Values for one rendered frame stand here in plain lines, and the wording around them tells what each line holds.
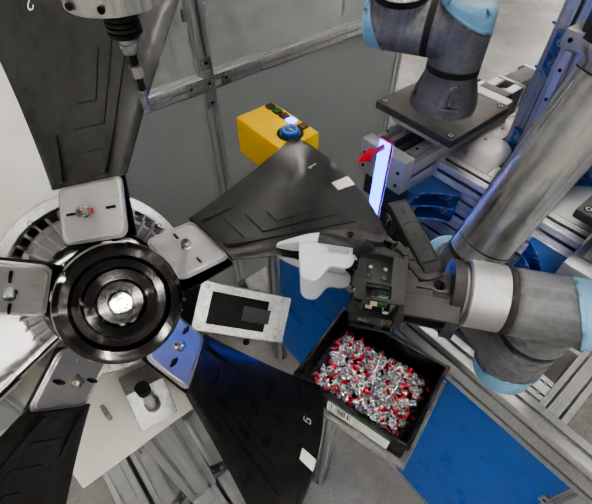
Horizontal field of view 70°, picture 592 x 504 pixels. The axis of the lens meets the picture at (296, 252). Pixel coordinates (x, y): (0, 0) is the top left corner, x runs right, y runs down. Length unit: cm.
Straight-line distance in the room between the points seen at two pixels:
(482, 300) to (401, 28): 67
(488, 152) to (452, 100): 18
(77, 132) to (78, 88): 4
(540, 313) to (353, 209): 26
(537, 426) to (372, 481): 88
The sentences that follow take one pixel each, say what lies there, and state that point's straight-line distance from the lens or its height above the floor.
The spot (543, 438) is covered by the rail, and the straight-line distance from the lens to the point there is 85.
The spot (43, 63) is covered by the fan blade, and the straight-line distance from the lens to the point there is 56.
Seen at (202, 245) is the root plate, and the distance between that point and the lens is 51.
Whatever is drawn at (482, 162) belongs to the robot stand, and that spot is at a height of 95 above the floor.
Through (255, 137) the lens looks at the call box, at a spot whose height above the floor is 106.
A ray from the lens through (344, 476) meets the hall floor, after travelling 161.
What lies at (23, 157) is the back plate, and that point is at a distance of 73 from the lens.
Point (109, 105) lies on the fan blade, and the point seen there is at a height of 134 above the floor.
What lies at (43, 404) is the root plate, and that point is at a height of 115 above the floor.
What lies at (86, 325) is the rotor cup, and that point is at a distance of 45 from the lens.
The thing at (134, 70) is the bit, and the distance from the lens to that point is 38.
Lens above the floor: 156
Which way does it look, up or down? 49 degrees down
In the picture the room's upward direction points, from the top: straight up
